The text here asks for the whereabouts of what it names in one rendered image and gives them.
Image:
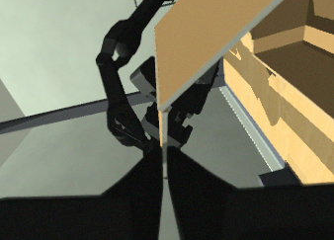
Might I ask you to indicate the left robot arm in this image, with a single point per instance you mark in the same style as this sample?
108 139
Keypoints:
122 122

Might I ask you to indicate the brown cardboard box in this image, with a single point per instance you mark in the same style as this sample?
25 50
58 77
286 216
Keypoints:
293 38

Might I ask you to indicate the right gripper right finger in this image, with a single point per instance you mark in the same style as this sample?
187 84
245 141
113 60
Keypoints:
204 212

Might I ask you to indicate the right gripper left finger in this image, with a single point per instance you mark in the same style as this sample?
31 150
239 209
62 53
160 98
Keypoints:
108 216

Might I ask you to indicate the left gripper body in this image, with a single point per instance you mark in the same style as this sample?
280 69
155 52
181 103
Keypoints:
178 111

